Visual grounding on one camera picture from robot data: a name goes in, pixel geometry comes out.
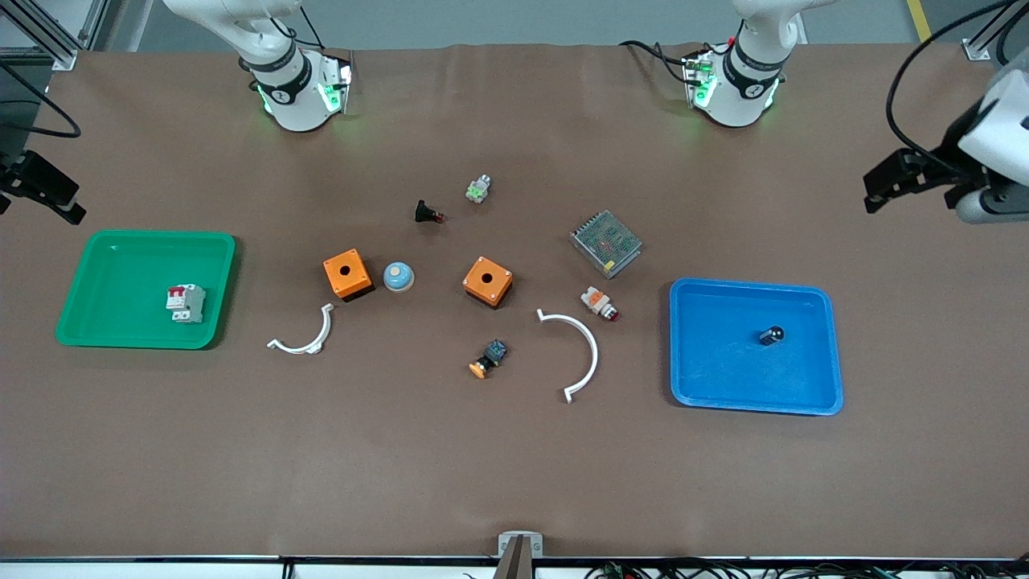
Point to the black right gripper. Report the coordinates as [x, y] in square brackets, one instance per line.
[18, 170]

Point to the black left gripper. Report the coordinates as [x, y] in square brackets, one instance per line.
[942, 163]

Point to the white red circuit breaker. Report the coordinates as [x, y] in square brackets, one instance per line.
[186, 304]

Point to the black cylindrical capacitor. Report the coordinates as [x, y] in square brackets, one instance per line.
[772, 336]

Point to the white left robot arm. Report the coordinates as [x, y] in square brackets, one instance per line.
[735, 96]

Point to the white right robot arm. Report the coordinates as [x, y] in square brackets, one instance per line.
[293, 96]

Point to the green plastic tray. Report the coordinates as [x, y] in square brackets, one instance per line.
[120, 289]

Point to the blue plastic tray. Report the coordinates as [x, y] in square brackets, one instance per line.
[723, 354]

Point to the perforated metal power supply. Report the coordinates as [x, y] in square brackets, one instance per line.
[607, 241]

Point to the orange button box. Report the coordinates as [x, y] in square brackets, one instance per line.
[358, 269]
[498, 277]

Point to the white orange red lamp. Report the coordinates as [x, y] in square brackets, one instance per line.
[596, 301]

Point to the blue white round cap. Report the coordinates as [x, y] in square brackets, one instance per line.
[399, 277]

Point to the green white push button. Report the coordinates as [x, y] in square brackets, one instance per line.
[478, 190]

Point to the orange mushroom push button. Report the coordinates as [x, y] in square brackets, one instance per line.
[490, 356]

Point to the brown table mat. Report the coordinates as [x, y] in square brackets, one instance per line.
[482, 466]

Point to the aluminium frame profile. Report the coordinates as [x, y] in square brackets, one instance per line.
[48, 36]
[979, 48]

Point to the small white arc bracket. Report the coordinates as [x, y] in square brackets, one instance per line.
[318, 342]

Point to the large white arc bracket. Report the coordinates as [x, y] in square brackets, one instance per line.
[592, 354]

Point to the black red small switch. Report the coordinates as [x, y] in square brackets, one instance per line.
[424, 211]

